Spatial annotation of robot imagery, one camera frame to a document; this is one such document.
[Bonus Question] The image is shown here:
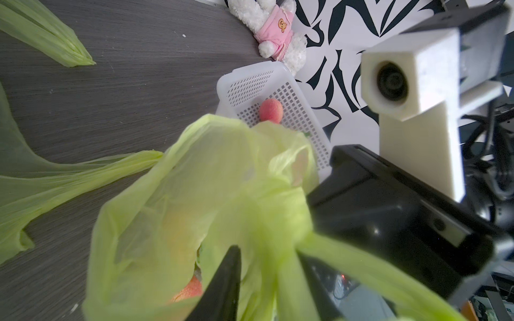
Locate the red peach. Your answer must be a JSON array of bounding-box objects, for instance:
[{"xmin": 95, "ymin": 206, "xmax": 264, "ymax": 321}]
[{"xmin": 171, "ymin": 276, "xmax": 203, "ymax": 303}]

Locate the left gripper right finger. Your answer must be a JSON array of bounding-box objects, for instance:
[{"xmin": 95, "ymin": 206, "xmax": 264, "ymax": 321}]
[{"xmin": 298, "ymin": 254, "xmax": 343, "ymax": 320}]

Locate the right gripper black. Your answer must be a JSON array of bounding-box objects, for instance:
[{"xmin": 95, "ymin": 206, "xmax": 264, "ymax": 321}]
[{"xmin": 307, "ymin": 145, "xmax": 513, "ymax": 306}]

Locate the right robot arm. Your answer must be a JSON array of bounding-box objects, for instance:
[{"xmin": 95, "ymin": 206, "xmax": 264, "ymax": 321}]
[{"xmin": 307, "ymin": 112, "xmax": 513, "ymax": 306}]

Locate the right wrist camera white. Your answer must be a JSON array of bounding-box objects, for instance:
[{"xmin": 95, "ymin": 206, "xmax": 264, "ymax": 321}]
[{"xmin": 361, "ymin": 2, "xmax": 511, "ymax": 201}]

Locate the white plastic basket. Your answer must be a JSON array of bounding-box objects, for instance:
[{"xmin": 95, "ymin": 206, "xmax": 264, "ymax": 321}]
[{"xmin": 216, "ymin": 62, "xmax": 332, "ymax": 181}]

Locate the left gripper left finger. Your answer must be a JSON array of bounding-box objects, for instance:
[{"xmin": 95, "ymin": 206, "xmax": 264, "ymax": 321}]
[{"xmin": 186, "ymin": 246, "xmax": 241, "ymax": 321}]

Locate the pink peach top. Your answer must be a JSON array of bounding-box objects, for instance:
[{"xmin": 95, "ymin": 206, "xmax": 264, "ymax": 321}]
[{"xmin": 258, "ymin": 98, "xmax": 284, "ymax": 124}]

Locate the green plastic bag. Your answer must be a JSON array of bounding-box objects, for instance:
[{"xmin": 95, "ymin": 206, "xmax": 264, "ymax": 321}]
[
  {"xmin": 82, "ymin": 114, "xmax": 461, "ymax": 320},
  {"xmin": 1, "ymin": 1, "xmax": 163, "ymax": 262}
]

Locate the white plush bunny pink shirt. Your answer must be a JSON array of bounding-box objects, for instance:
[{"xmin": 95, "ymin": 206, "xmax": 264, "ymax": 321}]
[{"xmin": 227, "ymin": 0, "xmax": 307, "ymax": 76}]

